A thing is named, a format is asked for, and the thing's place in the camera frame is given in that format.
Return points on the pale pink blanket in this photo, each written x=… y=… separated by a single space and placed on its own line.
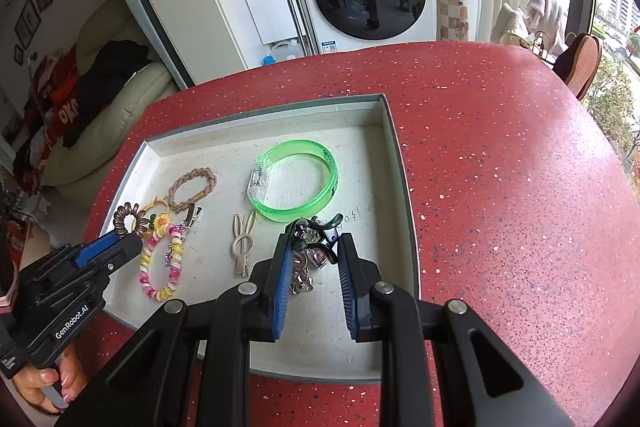
x=545 y=14

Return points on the large wall picture frame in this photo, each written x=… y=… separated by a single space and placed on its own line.
x=27 y=24

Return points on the dark clothing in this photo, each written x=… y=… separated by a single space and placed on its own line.
x=110 y=67

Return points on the red printed cloth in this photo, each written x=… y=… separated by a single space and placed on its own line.
x=65 y=107

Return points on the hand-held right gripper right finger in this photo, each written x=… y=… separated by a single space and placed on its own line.
x=346 y=287

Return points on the translucent plastic jug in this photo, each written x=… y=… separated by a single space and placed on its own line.
x=285 y=52

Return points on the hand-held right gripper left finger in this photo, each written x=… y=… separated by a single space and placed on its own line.
x=282 y=287

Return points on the beige blanket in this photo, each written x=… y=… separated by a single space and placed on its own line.
x=507 y=27

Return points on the cream leather sofa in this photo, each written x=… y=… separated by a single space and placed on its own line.
x=135 y=92

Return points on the beige bunny hair clip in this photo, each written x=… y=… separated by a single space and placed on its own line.
x=242 y=252

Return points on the grey tray with white lining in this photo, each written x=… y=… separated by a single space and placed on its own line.
x=355 y=167

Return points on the dark hair claw clip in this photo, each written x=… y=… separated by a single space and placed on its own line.
x=325 y=232

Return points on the silver star hair clip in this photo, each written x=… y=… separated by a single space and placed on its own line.
x=191 y=214

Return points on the person's left hand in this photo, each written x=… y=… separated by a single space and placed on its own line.
x=47 y=382

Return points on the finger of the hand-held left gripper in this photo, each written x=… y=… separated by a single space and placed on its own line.
x=127 y=249
x=97 y=248

